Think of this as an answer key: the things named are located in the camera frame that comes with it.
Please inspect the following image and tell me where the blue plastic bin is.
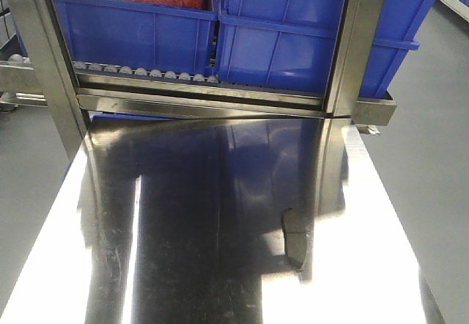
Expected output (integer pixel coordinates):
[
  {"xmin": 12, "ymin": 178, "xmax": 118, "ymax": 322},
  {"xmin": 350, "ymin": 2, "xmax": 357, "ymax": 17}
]
[
  {"xmin": 7, "ymin": 0, "xmax": 219, "ymax": 79},
  {"xmin": 215, "ymin": 0, "xmax": 435, "ymax": 99}
]

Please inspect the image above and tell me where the right blue plastic bin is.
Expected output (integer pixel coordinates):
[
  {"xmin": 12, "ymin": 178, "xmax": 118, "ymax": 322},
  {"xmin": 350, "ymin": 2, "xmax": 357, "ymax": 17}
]
[{"xmin": 215, "ymin": 0, "xmax": 435, "ymax": 99}]

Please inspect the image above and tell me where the stainless steel rack frame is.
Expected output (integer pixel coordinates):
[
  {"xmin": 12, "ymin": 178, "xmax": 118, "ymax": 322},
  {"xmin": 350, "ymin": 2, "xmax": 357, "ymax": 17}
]
[{"xmin": 1, "ymin": 0, "xmax": 396, "ymax": 158}]

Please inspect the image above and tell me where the grey brake pad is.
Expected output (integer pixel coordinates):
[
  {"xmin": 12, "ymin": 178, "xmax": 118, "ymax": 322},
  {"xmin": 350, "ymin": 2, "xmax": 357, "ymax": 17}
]
[{"xmin": 281, "ymin": 208, "xmax": 308, "ymax": 271}]

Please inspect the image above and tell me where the roller conveyor track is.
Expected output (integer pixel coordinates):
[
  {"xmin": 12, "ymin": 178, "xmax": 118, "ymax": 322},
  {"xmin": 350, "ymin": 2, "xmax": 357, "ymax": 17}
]
[{"xmin": 7, "ymin": 53, "xmax": 221, "ymax": 84}]

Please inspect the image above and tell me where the left blue plastic bin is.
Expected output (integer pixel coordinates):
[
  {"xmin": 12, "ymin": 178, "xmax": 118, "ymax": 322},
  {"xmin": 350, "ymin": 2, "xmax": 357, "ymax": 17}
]
[{"xmin": 7, "ymin": 0, "xmax": 219, "ymax": 79}]

